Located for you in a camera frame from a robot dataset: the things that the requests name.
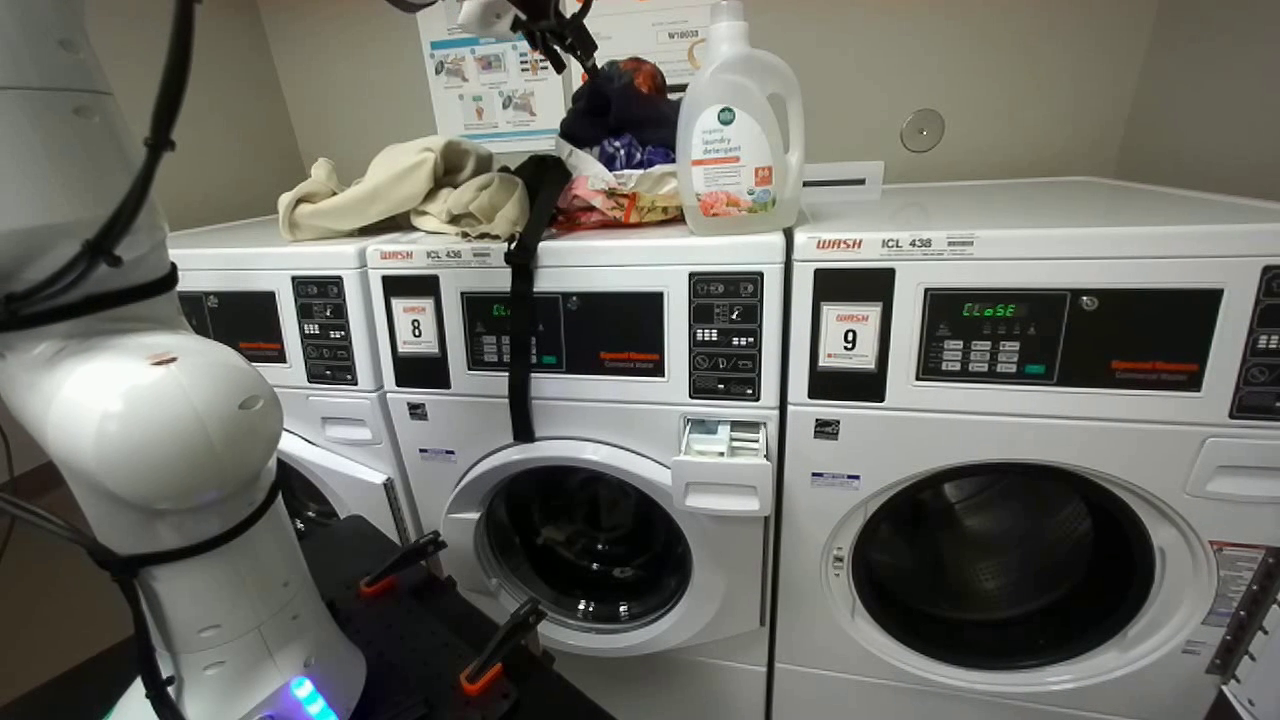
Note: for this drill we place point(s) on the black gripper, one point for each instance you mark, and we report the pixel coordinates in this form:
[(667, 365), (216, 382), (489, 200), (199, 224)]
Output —
[(550, 27)]

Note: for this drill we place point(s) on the dark navy garment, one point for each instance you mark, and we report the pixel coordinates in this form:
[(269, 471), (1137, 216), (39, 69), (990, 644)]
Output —
[(623, 98)]

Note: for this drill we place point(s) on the beige cloth garment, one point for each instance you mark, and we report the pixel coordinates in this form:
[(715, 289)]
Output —
[(431, 187)]

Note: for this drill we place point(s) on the colourful laundry bag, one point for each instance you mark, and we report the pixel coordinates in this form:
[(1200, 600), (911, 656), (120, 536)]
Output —
[(623, 187)]

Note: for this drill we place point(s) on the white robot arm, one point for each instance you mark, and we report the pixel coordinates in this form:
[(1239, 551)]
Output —
[(160, 432)]

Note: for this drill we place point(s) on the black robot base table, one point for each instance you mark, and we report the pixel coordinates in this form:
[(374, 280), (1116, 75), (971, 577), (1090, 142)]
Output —
[(426, 632)]

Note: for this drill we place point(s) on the left washing machine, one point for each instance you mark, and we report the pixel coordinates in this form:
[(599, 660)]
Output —
[(302, 317)]

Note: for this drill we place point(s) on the middle washing machine number 8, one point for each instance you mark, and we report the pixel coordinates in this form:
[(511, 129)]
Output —
[(602, 440)]

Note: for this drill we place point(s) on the right washing machine number 9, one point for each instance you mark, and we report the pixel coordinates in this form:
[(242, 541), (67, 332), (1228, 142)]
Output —
[(1032, 454)]

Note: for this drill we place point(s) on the white detergent bottle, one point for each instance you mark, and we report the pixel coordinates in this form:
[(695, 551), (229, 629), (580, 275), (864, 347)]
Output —
[(738, 133)]

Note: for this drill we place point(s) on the white box behind bottle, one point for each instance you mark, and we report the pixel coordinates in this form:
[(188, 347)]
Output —
[(852, 178)]

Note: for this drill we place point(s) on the black clamp orange tip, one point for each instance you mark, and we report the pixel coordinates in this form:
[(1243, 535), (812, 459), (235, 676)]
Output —
[(391, 575)]

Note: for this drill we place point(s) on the wall instruction poster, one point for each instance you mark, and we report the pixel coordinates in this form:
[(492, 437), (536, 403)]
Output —
[(487, 80)]

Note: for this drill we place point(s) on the round wall outlet cover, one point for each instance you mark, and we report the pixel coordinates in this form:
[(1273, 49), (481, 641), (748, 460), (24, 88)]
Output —
[(926, 129)]

